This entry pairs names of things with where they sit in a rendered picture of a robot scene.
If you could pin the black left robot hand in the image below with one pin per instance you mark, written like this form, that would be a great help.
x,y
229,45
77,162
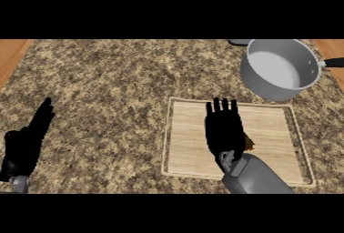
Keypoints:
x,y
24,142

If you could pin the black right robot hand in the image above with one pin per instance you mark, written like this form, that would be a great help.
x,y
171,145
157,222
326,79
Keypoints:
x,y
223,133

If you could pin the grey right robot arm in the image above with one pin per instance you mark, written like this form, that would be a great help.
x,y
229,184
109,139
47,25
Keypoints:
x,y
251,174

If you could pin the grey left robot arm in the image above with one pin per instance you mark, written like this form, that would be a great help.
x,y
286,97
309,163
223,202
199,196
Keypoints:
x,y
18,184

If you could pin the pale wooden tray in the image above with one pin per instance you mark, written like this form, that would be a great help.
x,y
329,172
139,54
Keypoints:
x,y
236,142

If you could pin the brown sweet potato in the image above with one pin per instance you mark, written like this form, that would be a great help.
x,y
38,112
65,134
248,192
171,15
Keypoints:
x,y
248,143

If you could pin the dark grey object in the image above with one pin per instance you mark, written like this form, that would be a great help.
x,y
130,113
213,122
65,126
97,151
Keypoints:
x,y
238,42

